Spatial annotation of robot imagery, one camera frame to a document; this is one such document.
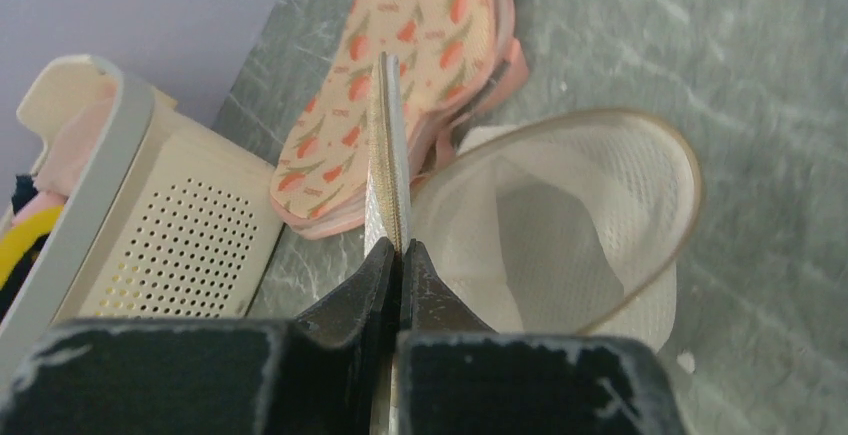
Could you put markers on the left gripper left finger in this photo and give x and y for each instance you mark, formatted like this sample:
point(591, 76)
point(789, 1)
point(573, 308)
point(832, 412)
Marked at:
point(314, 374)

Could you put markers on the dark navy garment in basket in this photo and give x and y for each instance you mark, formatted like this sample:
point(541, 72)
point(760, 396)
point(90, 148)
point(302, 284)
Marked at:
point(23, 193)

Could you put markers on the pink garment in basket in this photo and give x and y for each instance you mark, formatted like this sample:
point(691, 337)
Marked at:
point(42, 201)

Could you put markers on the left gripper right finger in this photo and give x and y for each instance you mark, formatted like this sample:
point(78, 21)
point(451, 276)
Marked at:
point(457, 376)

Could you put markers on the cream plastic laundry basket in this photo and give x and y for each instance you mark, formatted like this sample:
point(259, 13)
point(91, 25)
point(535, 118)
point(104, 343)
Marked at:
point(168, 219)

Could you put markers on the pink bra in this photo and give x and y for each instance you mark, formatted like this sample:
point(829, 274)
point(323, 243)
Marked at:
point(74, 145)

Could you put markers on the yellow black item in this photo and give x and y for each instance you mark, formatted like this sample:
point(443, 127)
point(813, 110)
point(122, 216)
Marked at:
point(20, 248)

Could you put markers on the beige mesh laundry bag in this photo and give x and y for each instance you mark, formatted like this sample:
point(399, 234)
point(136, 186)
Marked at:
point(569, 226)

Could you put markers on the floral pink laundry bag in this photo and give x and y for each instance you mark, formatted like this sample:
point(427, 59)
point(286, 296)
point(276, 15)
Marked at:
point(456, 58)

